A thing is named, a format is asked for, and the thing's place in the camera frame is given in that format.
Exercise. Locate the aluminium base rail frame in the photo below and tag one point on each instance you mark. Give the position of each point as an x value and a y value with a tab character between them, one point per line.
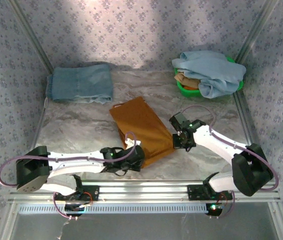
144	191

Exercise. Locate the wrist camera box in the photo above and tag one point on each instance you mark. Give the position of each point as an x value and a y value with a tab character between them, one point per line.
179	120
137	153

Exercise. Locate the folded blue jeans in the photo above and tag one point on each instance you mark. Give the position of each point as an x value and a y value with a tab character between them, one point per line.
81	82

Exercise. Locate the aluminium corner post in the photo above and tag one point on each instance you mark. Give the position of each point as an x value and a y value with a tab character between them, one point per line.
32	37
259	25

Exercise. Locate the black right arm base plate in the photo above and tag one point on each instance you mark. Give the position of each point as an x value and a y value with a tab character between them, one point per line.
194	192

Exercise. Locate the light blue trousers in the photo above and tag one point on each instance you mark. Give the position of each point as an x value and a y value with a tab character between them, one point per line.
211	70

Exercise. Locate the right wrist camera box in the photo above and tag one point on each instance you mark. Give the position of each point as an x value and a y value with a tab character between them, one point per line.
179	120

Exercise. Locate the black controller board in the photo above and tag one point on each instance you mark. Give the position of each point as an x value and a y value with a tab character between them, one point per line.
214	211
72	212

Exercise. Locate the green plastic basket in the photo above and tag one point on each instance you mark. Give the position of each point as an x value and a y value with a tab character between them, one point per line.
189	92

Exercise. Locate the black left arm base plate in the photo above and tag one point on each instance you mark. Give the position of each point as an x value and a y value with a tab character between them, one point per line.
92	192

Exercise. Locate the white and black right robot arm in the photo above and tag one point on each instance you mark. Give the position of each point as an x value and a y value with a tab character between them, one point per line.
216	142

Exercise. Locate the brown trousers with striped waistband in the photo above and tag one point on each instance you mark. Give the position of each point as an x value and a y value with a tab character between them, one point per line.
141	122

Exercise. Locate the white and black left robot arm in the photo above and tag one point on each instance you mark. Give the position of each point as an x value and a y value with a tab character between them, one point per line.
76	162

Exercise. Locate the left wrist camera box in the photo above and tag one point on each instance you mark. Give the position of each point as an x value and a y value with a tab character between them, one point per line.
137	153

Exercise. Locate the aluminium frame leg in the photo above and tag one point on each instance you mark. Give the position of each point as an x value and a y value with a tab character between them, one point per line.
279	225
7	225

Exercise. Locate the tan garment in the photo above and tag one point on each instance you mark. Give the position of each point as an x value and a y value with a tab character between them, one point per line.
186	81

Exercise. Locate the floral backdrop cloth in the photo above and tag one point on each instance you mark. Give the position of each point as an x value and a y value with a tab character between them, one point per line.
141	25

